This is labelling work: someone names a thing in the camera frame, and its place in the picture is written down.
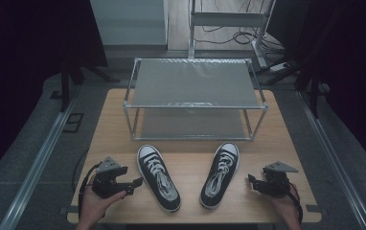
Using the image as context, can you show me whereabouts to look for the black canvas sneaker white laces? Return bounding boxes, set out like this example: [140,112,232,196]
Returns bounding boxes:
[198,142,240,211]
[136,144,182,214]

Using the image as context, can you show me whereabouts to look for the white metal stand frame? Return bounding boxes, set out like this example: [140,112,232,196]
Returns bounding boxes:
[187,0,276,70]

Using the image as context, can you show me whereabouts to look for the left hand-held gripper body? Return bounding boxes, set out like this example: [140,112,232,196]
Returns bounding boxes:
[91,156,129,199]

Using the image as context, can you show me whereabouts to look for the tangle of black floor cables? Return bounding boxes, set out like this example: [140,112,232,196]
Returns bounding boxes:
[194,0,286,56]

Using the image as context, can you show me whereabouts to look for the dark curtain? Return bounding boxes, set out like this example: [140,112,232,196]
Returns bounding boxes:
[266,0,366,180]
[0,0,109,190]

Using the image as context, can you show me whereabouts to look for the person's left hand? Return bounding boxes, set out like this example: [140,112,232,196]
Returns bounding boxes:
[78,184,128,228]

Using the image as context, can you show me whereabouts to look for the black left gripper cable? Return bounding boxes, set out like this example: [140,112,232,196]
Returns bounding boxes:
[78,162,103,219]

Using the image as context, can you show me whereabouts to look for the grey two-tier shoe rack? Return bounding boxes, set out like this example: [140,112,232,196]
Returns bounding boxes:
[122,57,269,142]

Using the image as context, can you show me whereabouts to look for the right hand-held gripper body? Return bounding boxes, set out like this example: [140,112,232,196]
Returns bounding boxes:
[255,161,300,198]

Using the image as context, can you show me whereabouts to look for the aluminium floor rail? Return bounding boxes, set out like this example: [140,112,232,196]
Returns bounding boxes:
[295,90,366,230]
[0,95,80,230]

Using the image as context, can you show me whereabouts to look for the white power strip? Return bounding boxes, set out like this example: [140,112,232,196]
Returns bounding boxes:
[268,61,292,73]

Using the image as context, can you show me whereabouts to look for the person's right hand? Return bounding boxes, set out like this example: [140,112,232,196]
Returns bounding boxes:
[267,183,302,224]

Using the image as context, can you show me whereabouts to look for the black and red gripper cable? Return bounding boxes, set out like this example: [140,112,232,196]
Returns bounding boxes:
[279,180,304,224]

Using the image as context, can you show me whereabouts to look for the black floor socket frame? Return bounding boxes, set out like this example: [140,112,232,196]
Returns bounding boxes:
[61,111,85,134]

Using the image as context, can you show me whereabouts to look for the white cabinet panel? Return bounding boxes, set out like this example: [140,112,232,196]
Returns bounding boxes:
[89,0,170,48]

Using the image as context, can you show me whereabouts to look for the thin black floor cable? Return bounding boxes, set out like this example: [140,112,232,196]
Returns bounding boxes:
[71,149,89,194]

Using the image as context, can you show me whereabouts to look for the black tripod stand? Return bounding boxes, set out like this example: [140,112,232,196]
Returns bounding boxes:
[58,58,122,113]
[265,57,321,119]

